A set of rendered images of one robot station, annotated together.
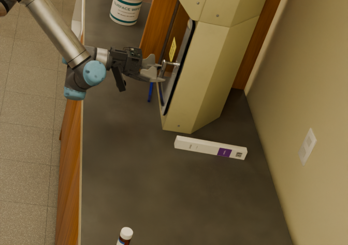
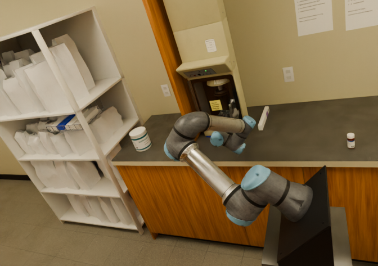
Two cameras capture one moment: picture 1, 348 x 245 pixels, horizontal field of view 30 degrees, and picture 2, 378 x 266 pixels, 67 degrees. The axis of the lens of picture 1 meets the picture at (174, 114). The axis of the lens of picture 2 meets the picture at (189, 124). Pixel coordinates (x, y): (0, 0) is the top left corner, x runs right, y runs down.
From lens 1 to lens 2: 1.77 m
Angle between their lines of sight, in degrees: 37
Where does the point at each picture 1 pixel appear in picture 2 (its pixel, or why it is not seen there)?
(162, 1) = (183, 99)
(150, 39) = not seen: hidden behind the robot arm
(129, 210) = (316, 144)
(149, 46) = not seen: hidden behind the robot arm
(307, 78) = (256, 60)
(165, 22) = (188, 108)
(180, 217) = (318, 128)
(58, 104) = (125, 237)
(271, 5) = not seen: hidden behind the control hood
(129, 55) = (228, 113)
